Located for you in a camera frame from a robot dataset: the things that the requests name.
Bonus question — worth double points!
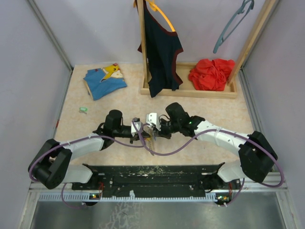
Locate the dark navy tank top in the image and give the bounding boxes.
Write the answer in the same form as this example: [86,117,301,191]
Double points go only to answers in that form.
[142,1,183,98]

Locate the metal key organizer ring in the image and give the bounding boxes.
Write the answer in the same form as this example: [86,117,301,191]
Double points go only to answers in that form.
[145,127,158,156]

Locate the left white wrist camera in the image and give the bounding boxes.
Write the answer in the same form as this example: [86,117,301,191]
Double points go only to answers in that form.
[131,118,142,136]

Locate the blue pikachu shirt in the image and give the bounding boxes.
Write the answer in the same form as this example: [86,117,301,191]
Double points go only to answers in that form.
[83,63,127,101]

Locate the red crumpled cloth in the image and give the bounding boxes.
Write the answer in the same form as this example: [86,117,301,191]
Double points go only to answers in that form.
[188,59,235,92]

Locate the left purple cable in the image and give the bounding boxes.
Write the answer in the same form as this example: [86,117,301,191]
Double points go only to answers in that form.
[28,121,155,209]

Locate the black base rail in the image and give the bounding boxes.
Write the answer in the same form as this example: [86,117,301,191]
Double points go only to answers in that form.
[72,165,241,198]

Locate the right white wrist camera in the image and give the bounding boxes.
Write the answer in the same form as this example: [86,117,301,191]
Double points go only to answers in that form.
[146,113,161,131]

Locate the orange clothes hanger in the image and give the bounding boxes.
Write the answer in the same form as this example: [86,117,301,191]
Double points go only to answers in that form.
[146,0,176,32]

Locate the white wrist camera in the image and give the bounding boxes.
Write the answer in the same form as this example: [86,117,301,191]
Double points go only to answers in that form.
[131,118,142,136]
[146,113,161,131]

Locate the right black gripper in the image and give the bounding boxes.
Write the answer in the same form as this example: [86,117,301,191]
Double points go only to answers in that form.
[153,118,181,140]

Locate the green key tag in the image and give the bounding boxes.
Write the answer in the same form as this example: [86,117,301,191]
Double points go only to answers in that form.
[79,107,88,113]

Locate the wooden clothes rack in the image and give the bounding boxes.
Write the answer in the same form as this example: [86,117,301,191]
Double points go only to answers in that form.
[133,0,277,99]

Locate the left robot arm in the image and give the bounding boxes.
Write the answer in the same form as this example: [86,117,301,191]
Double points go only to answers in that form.
[28,110,142,189]

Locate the teal clothes hanger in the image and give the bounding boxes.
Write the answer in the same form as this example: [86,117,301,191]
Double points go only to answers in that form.
[213,0,254,54]

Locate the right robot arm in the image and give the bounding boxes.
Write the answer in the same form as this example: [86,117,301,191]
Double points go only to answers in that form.
[156,103,278,189]

